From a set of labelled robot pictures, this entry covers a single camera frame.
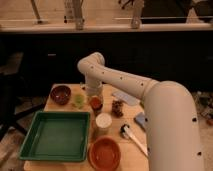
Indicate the dark red bowl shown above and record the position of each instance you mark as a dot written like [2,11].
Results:
[60,94]

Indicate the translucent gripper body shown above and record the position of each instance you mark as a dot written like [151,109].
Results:
[94,92]

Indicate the blue sponge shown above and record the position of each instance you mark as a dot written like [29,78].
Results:
[140,120]

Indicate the white lidded cup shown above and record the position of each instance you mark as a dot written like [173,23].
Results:
[103,121]

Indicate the small orange apple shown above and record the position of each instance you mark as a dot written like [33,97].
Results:
[95,100]

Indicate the green plastic tray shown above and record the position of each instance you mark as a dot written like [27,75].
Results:
[57,136]

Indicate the grey cloth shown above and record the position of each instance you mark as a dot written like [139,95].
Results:
[128,99]

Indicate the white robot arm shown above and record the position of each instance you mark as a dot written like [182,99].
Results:
[172,129]

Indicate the small green cup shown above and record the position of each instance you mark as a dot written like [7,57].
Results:
[78,101]

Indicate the orange plastic bowl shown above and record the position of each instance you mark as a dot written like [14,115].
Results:
[104,154]

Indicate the purple grape bunch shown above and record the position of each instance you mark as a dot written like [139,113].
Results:
[117,107]

